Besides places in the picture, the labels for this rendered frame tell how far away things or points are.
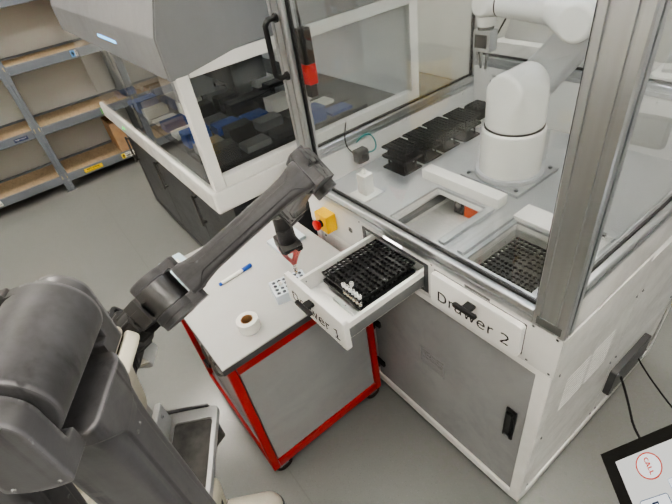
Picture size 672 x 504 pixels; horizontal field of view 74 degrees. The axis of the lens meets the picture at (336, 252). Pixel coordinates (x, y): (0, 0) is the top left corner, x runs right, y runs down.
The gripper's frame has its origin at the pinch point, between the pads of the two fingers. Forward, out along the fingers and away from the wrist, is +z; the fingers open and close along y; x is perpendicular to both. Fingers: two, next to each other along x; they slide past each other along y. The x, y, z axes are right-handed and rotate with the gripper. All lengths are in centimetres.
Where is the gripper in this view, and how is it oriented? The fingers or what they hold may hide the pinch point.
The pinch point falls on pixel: (293, 261)
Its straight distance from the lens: 147.7
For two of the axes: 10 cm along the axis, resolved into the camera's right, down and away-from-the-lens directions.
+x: -8.8, 4.0, -2.7
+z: 1.5, 7.6, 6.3
